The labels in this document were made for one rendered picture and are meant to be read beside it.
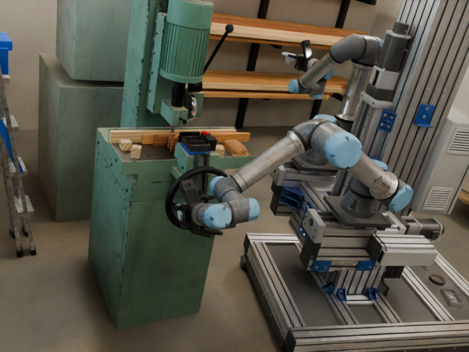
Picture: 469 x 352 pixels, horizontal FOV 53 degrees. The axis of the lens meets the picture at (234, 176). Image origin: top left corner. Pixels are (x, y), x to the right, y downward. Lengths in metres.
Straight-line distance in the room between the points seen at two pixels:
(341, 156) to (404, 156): 0.72
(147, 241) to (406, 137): 1.23
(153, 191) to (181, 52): 0.57
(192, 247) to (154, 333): 0.47
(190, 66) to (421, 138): 1.07
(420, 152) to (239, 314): 1.23
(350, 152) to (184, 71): 0.74
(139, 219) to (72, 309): 0.68
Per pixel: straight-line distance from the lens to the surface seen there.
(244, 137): 2.27
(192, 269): 2.35
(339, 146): 1.57
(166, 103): 2.08
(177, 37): 1.91
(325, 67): 2.42
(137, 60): 2.19
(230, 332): 2.51
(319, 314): 2.45
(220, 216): 1.46
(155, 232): 2.12
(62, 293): 2.63
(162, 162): 1.95
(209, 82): 4.24
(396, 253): 2.10
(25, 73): 4.24
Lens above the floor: 1.73
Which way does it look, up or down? 26 degrees down
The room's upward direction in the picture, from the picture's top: 12 degrees clockwise
